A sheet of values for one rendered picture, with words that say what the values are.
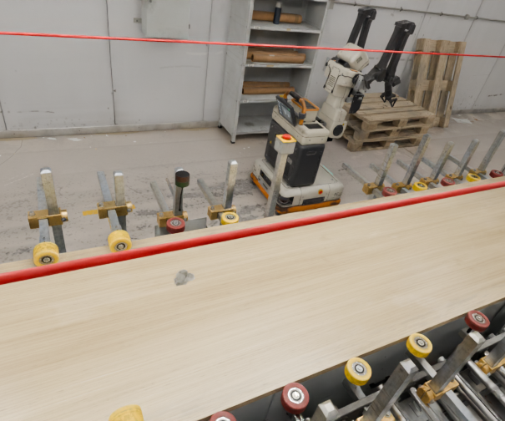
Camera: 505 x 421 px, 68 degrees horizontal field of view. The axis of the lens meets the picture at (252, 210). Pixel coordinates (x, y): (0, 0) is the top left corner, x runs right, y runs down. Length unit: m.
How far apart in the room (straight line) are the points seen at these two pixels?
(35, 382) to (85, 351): 0.14
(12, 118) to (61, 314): 3.18
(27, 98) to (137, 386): 3.46
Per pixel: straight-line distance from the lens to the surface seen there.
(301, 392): 1.24
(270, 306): 1.40
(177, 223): 1.67
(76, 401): 1.21
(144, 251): 0.31
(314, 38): 4.58
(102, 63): 4.19
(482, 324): 1.73
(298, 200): 3.27
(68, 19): 4.07
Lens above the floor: 1.96
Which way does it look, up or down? 36 degrees down
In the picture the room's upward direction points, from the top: 11 degrees clockwise
